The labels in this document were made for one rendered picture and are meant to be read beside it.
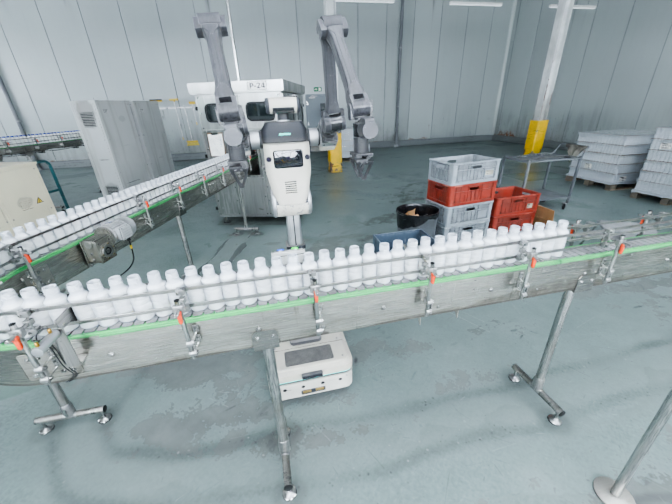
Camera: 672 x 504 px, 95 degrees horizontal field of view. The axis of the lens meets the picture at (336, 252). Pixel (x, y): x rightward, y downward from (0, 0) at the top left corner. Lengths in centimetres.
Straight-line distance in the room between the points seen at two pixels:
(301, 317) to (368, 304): 27
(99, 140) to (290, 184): 554
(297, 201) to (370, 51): 1242
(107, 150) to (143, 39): 726
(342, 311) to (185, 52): 1254
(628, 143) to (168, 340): 777
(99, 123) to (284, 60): 787
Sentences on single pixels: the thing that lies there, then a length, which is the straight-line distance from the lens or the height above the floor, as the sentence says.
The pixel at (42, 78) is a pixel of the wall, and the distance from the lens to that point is 1462.
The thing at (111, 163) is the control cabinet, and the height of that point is 88.
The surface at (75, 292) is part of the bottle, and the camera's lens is 131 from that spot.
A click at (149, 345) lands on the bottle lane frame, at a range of 131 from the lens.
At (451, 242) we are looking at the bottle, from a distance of 134.
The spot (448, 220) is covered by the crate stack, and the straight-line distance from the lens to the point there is 348.
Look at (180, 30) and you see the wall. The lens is 1342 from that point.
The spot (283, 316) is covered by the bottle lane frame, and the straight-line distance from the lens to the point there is 121.
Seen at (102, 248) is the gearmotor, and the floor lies 94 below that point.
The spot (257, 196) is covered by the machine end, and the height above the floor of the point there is 45.
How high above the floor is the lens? 165
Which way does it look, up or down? 25 degrees down
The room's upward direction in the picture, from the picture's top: 2 degrees counter-clockwise
